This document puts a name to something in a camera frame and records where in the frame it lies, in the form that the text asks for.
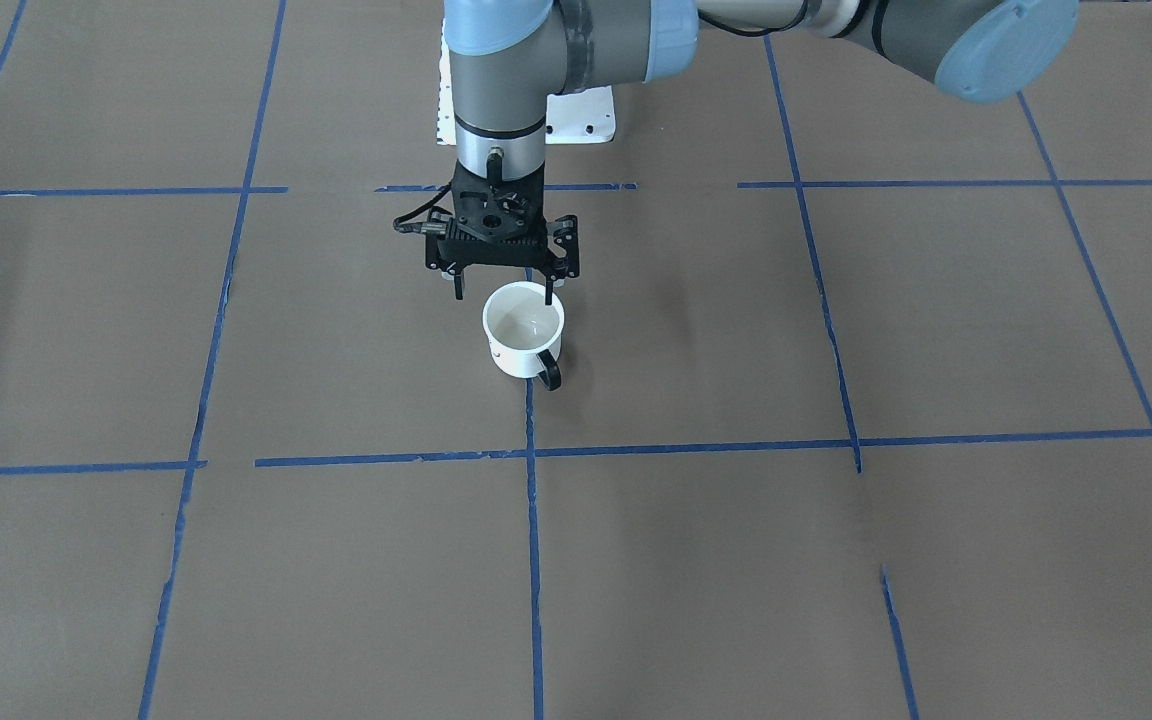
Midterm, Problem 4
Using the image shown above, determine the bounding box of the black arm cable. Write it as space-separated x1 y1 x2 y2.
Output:
393 200 457 237

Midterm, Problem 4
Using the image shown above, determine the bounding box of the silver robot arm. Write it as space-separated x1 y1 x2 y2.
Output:
424 1 1079 300

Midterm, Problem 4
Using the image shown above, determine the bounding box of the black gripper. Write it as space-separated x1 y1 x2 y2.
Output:
450 164 558 305

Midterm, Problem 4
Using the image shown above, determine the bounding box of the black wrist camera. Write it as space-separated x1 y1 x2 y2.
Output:
419 209 581 283

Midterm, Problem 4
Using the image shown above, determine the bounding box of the white smiley mug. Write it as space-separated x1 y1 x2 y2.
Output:
482 281 566 391

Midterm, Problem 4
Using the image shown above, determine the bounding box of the white pedestal column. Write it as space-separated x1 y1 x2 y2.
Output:
435 38 617 147

